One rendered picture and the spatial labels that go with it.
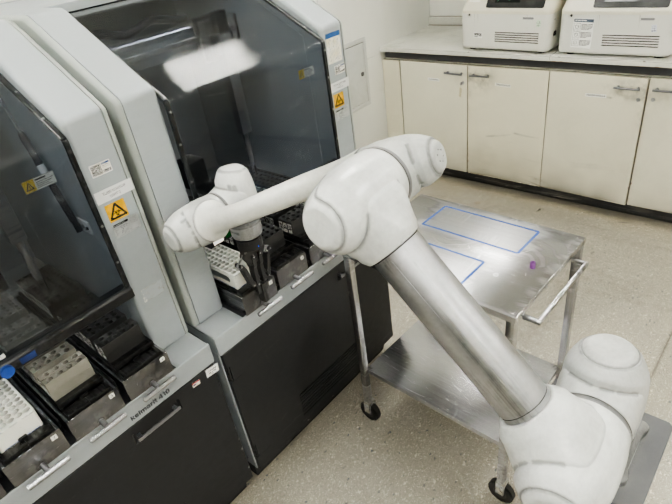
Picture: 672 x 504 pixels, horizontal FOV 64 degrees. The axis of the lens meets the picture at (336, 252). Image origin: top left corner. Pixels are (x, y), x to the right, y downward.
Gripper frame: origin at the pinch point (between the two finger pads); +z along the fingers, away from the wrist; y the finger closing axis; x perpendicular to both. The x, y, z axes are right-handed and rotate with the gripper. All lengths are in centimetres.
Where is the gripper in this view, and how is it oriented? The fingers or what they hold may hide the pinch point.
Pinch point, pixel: (262, 290)
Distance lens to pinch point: 165.0
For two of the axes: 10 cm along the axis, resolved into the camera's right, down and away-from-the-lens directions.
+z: 1.3, 8.3, 5.4
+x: 7.6, 2.7, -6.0
